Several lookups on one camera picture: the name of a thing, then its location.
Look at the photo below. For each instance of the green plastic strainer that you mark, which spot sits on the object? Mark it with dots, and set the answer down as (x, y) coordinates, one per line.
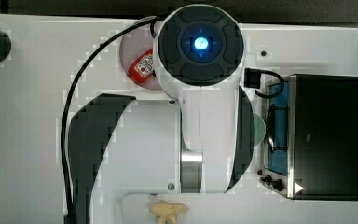
(259, 129)

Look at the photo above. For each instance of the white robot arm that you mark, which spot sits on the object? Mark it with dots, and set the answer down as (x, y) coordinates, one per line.
(199, 57)

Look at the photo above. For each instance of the red ketchup bottle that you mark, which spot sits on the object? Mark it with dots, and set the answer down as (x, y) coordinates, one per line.
(142, 68)

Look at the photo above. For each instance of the grey round plate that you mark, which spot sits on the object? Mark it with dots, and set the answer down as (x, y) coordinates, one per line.
(133, 45)

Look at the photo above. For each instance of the yellow banana toy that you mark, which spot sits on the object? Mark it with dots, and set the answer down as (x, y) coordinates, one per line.
(167, 212)

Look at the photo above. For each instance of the black toaster oven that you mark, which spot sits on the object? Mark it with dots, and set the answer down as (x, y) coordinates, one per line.
(321, 133)

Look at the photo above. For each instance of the black camera box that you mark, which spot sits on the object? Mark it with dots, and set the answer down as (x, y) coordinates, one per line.
(252, 78)

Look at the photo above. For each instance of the black oven door handle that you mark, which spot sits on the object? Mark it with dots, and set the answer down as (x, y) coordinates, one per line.
(270, 135)

